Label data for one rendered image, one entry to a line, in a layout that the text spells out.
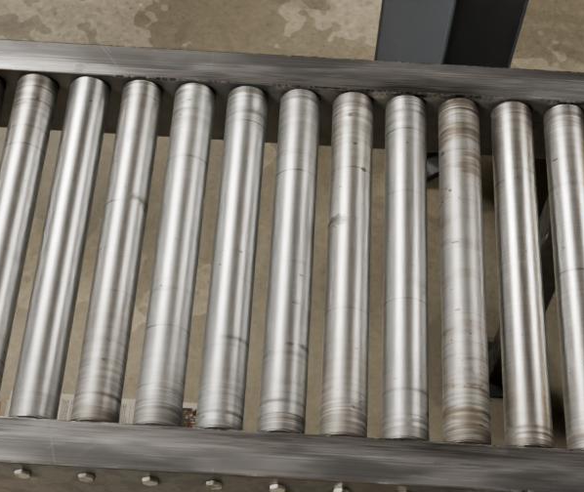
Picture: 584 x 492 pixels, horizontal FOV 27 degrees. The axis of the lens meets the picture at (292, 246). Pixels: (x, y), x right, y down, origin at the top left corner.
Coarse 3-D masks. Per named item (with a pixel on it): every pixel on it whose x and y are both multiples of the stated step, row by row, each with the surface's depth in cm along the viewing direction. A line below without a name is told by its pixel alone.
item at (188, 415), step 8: (64, 400) 209; (72, 400) 209; (128, 400) 209; (8, 408) 208; (64, 408) 208; (128, 408) 208; (184, 408) 208; (192, 408) 209; (64, 416) 207; (120, 416) 208; (128, 416) 208; (184, 416) 208; (192, 416) 208; (184, 424) 207; (192, 424) 207
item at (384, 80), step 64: (0, 64) 147; (64, 64) 147; (128, 64) 147; (192, 64) 147; (256, 64) 148; (320, 64) 148; (384, 64) 148; (448, 64) 149; (320, 128) 153; (384, 128) 152
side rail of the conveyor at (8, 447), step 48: (0, 432) 122; (48, 432) 122; (96, 432) 122; (144, 432) 122; (192, 432) 122; (240, 432) 122; (0, 480) 125; (48, 480) 124; (96, 480) 123; (144, 480) 122; (192, 480) 122; (240, 480) 121; (288, 480) 120; (336, 480) 120; (384, 480) 120; (432, 480) 120; (480, 480) 120; (528, 480) 121; (576, 480) 121
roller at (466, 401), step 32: (448, 128) 144; (448, 160) 142; (448, 192) 139; (480, 192) 140; (448, 224) 137; (480, 224) 138; (448, 256) 135; (480, 256) 135; (448, 288) 133; (480, 288) 133; (448, 320) 131; (480, 320) 131; (448, 352) 129; (480, 352) 128; (448, 384) 127; (480, 384) 126; (448, 416) 125; (480, 416) 124
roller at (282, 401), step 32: (288, 96) 146; (288, 128) 143; (288, 160) 141; (288, 192) 138; (288, 224) 136; (288, 256) 134; (288, 288) 131; (288, 320) 129; (288, 352) 127; (288, 384) 125; (288, 416) 124
